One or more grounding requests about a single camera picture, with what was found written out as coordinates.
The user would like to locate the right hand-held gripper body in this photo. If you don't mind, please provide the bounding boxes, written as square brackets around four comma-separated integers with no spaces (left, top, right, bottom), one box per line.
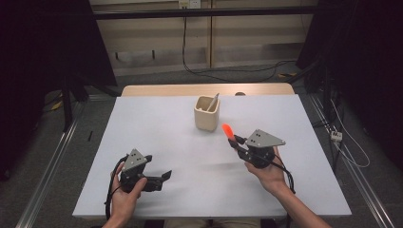
[237,128,287,169]

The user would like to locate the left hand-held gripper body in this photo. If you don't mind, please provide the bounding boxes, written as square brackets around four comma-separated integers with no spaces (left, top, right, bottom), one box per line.
[119,148,164,194]

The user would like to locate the orange highlighter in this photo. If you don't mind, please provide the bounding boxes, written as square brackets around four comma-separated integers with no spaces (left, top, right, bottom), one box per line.
[221,123,237,143]

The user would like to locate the beige pen holder cup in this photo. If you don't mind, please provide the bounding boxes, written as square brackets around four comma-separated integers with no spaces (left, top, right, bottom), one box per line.
[193,95,221,132]

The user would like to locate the silver pen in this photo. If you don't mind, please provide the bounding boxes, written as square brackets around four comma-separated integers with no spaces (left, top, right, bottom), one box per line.
[207,92,221,112]

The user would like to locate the person's right hand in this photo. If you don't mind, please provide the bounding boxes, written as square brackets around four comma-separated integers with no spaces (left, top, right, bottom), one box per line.
[244,147,291,196]

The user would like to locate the person's left hand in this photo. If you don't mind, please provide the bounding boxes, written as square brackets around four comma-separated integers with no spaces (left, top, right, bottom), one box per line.
[109,162,148,222]

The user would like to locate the light grey table mat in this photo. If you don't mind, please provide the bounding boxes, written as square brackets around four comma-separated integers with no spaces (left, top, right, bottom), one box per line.
[71,94,353,219]

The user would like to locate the wooden table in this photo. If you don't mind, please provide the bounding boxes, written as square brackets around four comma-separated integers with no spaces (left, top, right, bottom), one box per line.
[121,83,296,98]

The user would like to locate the black metal stand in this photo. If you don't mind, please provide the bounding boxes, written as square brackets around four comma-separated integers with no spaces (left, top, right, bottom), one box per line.
[296,56,336,127]
[60,74,122,132]

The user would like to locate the black horizontal bar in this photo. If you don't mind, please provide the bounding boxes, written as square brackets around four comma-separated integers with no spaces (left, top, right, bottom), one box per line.
[93,5,317,21]

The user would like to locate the black curtain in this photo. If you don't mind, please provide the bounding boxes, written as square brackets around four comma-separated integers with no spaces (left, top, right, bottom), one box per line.
[296,0,403,172]
[0,0,118,181]

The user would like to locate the left hand-held gripper cable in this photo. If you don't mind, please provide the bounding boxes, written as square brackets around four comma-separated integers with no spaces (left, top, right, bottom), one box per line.
[104,156,127,221]

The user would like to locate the hand-held gripper cable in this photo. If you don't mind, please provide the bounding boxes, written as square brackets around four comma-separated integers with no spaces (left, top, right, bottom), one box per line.
[104,156,127,221]
[269,155,297,228]

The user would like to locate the right hand-held gripper cable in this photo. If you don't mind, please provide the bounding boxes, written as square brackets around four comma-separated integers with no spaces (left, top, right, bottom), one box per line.
[269,155,297,228]

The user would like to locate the aluminium floor rail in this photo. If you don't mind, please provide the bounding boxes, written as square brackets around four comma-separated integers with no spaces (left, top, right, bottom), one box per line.
[308,94,395,228]
[15,94,86,228]

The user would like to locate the white cable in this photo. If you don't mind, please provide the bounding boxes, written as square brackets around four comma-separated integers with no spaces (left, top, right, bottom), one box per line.
[329,99,371,169]

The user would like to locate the long black floor cable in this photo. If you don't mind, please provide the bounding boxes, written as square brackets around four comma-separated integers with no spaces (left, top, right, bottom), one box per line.
[182,17,297,84]

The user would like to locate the white wall socket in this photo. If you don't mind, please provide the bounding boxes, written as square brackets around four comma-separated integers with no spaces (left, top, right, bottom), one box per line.
[178,0,202,10]

